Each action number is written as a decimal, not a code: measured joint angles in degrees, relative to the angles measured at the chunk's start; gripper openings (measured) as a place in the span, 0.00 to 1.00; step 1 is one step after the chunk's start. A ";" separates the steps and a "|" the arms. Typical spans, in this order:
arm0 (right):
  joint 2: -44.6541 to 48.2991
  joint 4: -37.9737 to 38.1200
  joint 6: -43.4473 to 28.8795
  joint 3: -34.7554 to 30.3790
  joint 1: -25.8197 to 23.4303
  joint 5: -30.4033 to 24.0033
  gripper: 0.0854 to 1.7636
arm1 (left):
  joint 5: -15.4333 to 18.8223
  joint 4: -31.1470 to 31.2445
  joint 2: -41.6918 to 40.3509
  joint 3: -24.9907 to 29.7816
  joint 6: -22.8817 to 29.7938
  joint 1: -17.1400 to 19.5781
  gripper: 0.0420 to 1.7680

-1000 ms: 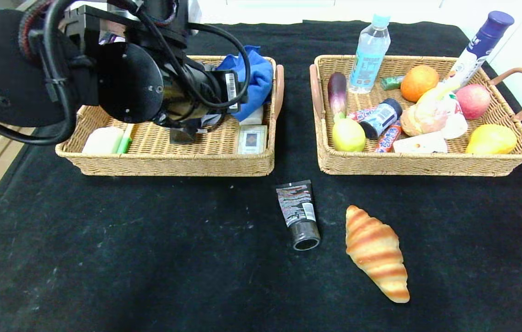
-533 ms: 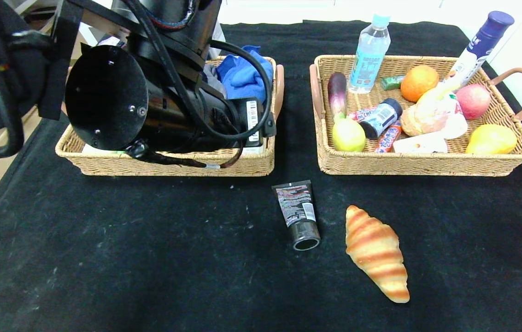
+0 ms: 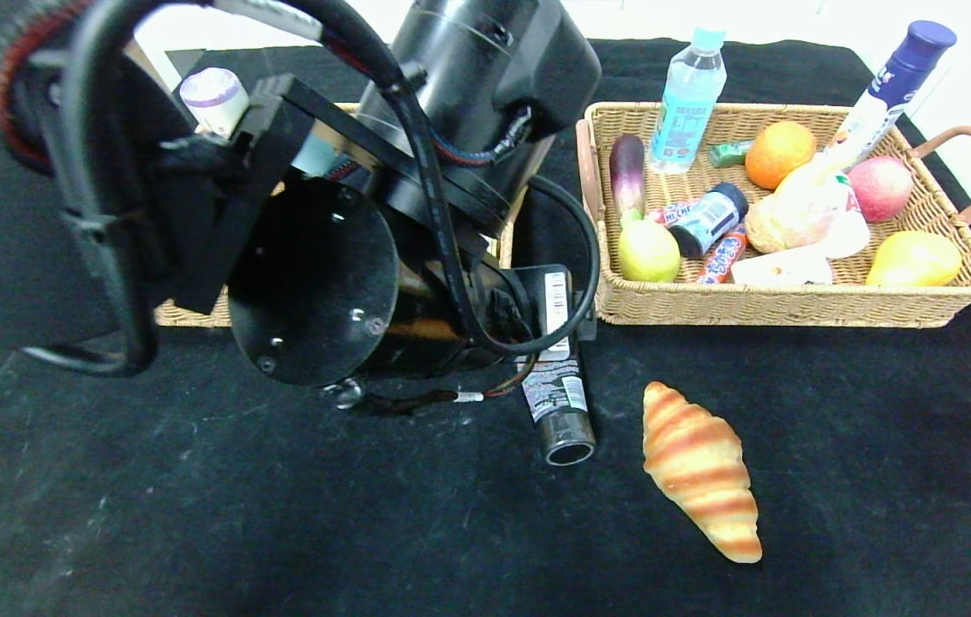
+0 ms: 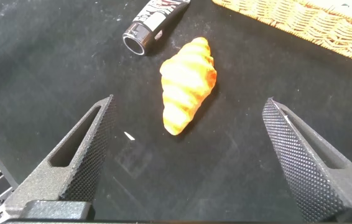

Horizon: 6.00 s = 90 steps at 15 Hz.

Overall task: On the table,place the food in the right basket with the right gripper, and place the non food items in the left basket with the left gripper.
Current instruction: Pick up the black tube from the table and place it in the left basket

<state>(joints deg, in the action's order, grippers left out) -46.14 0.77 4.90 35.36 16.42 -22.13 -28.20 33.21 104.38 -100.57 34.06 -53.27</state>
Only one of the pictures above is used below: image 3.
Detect black cosmetic tube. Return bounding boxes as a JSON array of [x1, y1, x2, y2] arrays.
[[519, 353, 597, 467]]

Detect yellow lemon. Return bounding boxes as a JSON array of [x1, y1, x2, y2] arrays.
[[617, 219, 682, 284]]

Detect small jar dark blue lid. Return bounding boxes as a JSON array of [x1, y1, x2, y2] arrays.
[[669, 182, 750, 260]]

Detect striped golden croissant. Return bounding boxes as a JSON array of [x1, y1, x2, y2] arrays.
[[642, 381, 763, 564]]

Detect round cream puff bread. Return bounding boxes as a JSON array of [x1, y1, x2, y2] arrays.
[[745, 177, 842, 255]]

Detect purple eggplant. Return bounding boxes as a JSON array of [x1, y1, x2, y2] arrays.
[[609, 135, 647, 225]]

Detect red white candy roll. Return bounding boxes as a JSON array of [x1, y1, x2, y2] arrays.
[[646, 199, 700, 225]]

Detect black table cloth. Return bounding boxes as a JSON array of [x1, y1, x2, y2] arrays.
[[0, 39, 971, 617]]

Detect orange blue candy roll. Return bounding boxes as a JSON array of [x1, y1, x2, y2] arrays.
[[697, 231, 748, 285]]

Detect small green candy pack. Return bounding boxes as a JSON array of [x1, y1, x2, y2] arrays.
[[708, 141, 752, 169]]

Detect clear water bottle blue label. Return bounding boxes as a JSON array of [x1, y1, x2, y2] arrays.
[[648, 26, 728, 175]]

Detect orange fruit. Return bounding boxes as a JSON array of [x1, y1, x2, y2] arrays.
[[745, 122, 818, 191]]

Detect white tumbler lilac lid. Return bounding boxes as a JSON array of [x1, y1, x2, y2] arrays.
[[179, 67, 250, 138]]

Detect yellow banana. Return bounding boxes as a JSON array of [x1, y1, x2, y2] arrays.
[[781, 153, 854, 194]]

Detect white yogurt drink bottle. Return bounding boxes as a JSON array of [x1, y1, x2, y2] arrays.
[[824, 176, 872, 260]]

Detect red apple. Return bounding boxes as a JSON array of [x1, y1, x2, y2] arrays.
[[847, 156, 914, 224]]

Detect white background table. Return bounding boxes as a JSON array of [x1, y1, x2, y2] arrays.
[[132, 0, 971, 93]]

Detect yellow pear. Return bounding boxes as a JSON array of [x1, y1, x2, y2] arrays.
[[866, 231, 963, 288]]

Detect white bottle purple cap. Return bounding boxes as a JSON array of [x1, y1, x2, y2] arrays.
[[825, 21, 957, 164]]

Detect thin wire white tag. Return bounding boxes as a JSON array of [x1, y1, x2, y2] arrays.
[[335, 356, 537, 418]]

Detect woven wicker basket brown handles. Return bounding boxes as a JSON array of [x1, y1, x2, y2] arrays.
[[153, 101, 530, 329], [575, 102, 971, 329]]

